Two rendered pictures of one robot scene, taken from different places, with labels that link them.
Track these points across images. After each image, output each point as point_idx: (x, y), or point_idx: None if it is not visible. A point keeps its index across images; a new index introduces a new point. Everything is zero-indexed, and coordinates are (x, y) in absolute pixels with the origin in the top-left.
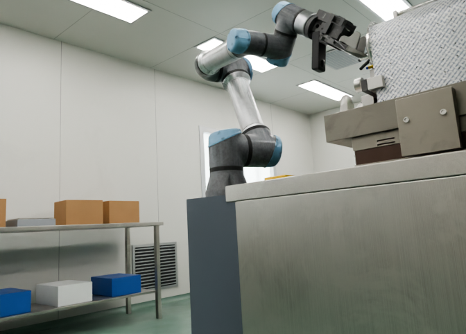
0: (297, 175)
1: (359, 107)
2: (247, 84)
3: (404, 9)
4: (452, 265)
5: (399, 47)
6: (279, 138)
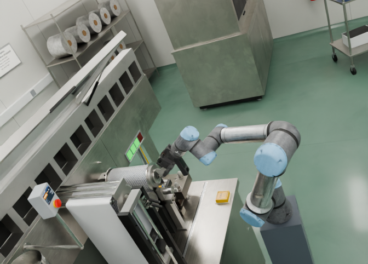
0: (205, 181)
1: (176, 173)
2: (258, 171)
3: (116, 180)
4: None
5: None
6: (240, 210)
